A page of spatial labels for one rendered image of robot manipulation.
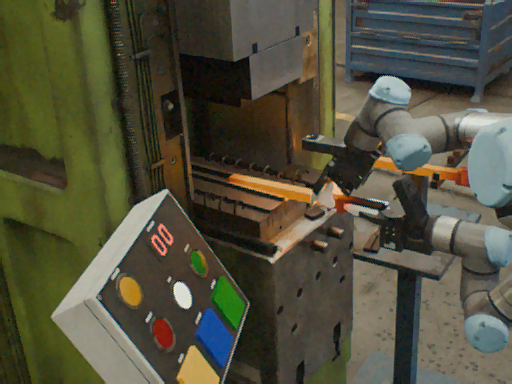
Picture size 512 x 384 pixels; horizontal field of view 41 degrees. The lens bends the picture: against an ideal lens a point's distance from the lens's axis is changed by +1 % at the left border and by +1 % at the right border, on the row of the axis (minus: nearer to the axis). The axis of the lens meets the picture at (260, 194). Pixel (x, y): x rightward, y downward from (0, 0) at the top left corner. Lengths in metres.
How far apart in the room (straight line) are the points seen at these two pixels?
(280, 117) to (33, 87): 0.68
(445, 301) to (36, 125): 1.99
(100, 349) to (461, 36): 4.59
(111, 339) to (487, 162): 0.57
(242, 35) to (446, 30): 4.07
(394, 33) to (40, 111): 4.29
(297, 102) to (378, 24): 3.79
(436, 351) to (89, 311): 1.95
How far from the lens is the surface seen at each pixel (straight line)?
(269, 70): 1.48
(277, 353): 1.69
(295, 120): 1.87
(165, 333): 1.06
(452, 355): 2.75
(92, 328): 1.00
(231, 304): 1.25
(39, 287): 1.83
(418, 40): 5.47
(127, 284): 1.03
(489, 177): 0.98
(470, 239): 1.42
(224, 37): 1.38
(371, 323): 2.87
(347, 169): 1.49
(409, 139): 1.32
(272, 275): 1.56
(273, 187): 1.64
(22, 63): 1.52
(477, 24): 5.28
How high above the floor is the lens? 1.73
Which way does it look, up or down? 26 degrees down
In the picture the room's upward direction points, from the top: 3 degrees counter-clockwise
